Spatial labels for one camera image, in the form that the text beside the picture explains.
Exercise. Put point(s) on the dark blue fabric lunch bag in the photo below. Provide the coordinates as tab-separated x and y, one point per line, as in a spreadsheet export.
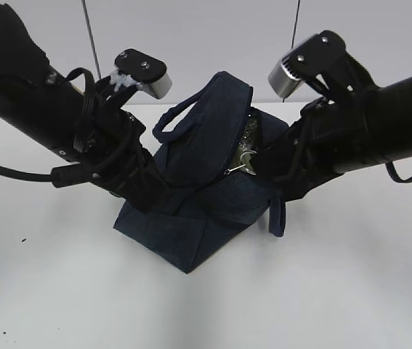
210	200

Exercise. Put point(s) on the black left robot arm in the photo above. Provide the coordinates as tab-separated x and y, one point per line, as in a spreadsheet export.
80	119

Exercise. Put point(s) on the green lid glass container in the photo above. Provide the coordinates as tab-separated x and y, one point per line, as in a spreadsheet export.
244	155

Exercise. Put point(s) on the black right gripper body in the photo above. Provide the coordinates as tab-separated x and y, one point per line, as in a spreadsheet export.
290	163

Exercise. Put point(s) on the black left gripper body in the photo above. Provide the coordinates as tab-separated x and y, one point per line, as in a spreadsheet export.
117	161

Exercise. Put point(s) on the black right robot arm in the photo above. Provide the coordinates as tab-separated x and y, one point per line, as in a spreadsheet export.
331	139

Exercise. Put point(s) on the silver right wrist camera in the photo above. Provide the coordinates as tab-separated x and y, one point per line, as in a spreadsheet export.
303	63

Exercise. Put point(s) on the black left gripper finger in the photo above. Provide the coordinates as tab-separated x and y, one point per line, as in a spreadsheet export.
143	187

